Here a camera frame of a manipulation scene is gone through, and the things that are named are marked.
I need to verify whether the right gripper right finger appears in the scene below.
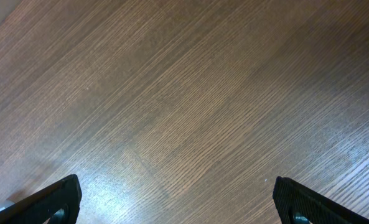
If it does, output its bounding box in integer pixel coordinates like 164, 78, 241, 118
273, 176, 369, 224

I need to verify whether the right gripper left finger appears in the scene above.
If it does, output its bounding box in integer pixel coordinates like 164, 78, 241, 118
0, 174, 82, 224

